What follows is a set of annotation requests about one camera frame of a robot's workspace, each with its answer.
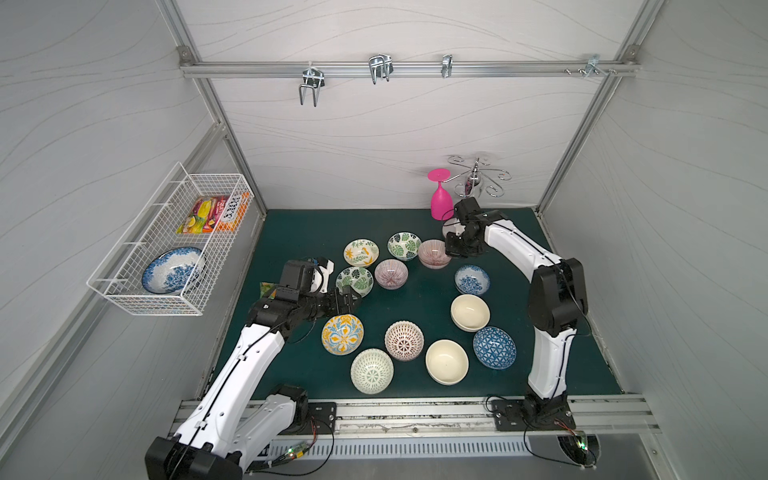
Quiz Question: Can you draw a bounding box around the pink striped bowl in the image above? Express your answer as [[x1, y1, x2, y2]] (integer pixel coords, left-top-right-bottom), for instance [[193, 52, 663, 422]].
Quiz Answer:
[[374, 259, 409, 290], [418, 239, 451, 270]]

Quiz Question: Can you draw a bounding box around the blue floral small bowl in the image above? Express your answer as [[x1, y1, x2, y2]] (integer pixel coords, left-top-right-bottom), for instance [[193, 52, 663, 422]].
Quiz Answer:
[[454, 265, 491, 296]]

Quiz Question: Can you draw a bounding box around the cream plain bowl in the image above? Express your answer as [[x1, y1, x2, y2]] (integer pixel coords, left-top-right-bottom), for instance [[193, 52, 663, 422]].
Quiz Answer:
[[425, 339, 469, 386], [450, 294, 491, 332]]

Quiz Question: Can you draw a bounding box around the maroon lattice pattern bowl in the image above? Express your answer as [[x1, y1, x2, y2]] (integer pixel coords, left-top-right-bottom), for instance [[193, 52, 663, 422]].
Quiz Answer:
[[384, 320, 424, 362]]

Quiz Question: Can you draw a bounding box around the green lattice pattern bowl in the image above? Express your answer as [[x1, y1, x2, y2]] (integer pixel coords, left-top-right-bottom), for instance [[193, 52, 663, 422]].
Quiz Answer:
[[350, 348, 394, 395]]

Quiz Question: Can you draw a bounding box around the blue triangle pattern bowl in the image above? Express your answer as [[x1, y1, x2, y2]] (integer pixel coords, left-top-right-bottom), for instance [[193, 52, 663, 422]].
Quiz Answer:
[[472, 326, 517, 370]]

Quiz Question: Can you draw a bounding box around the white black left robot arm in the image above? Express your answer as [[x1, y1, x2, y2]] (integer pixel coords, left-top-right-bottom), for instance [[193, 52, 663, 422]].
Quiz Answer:
[[145, 257, 362, 479]]

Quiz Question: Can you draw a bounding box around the green monstera leaf bowl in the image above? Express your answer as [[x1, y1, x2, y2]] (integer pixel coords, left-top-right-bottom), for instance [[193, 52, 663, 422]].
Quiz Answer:
[[335, 266, 375, 297]]

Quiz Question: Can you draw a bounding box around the yellow blue floral bowl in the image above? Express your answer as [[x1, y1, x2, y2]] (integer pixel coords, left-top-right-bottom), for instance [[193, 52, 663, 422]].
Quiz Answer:
[[321, 314, 364, 356]]

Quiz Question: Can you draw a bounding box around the pink wine glass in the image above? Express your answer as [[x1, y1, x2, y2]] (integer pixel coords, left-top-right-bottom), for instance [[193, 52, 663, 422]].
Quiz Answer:
[[427, 168, 453, 221]]

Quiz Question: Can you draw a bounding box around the yellow flower leaf bowl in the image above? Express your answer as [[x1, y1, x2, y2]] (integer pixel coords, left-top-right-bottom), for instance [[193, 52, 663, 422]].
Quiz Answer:
[[343, 239, 380, 268]]

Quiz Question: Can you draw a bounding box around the silver glass holder stand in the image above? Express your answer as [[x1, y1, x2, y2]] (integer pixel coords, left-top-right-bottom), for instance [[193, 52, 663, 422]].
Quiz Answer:
[[442, 154, 513, 240]]

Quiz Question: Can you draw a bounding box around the green orange snack packet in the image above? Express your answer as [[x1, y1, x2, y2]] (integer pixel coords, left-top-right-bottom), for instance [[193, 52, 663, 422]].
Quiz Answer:
[[259, 282, 277, 299]]

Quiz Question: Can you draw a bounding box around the white vented strip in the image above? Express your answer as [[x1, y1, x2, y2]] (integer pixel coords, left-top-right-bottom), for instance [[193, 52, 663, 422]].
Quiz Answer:
[[300, 436, 531, 461]]

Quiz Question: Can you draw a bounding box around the colourful snack packet in basket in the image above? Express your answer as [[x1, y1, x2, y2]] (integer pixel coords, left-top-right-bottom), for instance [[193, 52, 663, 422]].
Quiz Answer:
[[176, 191, 251, 235]]

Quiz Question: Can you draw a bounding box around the blue white bowl in basket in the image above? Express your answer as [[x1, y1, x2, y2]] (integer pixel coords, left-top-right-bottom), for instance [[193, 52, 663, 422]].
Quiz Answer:
[[141, 247, 207, 295]]

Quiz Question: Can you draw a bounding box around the small metal hook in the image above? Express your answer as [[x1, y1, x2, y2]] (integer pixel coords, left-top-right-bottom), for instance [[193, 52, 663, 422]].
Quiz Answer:
[[441, 54, 453, 79]]

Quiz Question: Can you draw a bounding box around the metal double hook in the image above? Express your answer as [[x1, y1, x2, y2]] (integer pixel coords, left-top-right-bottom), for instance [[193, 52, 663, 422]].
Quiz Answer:
[[298, 66, 325, 107], [368, 54, 394, 85]]

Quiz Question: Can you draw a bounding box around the metal hook right end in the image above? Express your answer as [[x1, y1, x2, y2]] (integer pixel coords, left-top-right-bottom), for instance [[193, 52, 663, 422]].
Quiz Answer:
[[563, 54, 618, 78]]

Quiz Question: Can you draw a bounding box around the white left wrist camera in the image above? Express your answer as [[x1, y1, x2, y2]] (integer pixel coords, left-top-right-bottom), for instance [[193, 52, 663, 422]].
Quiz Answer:
[[311, 257, 335, 294]]

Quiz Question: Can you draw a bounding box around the black cable left base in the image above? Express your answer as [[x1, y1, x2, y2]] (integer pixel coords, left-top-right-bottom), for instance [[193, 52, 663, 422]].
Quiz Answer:
[[245, 416, 337, 478]]

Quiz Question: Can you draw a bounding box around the black cable base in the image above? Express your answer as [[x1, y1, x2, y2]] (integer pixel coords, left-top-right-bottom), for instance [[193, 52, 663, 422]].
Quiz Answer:
[[484, 395, 598, 469], [245, 416, 337, 478]]

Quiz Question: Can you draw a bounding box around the black cable right base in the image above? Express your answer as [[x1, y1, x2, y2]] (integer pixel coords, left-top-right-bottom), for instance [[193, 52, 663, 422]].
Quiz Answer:
[[484, 395, 598, 469]]

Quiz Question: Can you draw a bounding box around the white wire basket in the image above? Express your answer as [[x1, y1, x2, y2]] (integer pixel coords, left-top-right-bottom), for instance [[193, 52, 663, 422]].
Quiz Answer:
[[87, 164, 253, 316]]

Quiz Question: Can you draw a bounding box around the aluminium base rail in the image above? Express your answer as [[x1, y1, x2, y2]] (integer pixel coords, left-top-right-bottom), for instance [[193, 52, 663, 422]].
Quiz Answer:
[[173, 392, 661, 439]]

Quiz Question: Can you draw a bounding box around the aluminium top rail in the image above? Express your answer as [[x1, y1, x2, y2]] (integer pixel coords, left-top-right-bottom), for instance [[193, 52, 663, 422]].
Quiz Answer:
[[180, 59, 641, 80]]

